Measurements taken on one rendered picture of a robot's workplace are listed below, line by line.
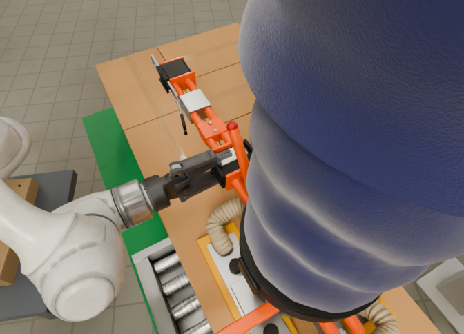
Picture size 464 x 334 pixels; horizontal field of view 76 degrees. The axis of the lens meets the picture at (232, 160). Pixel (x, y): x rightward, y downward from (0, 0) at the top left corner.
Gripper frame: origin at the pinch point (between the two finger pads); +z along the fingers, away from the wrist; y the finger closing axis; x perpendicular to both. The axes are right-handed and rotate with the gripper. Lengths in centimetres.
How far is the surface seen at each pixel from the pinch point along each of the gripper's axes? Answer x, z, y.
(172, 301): 6, -28, 66
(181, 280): 2, -22, 60
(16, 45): -285, -77, 116
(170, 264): -5, -23, 61
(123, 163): -103, -28, 115
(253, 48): 23, -12, -47
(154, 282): 0, -30, 56
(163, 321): 13, -32, 56
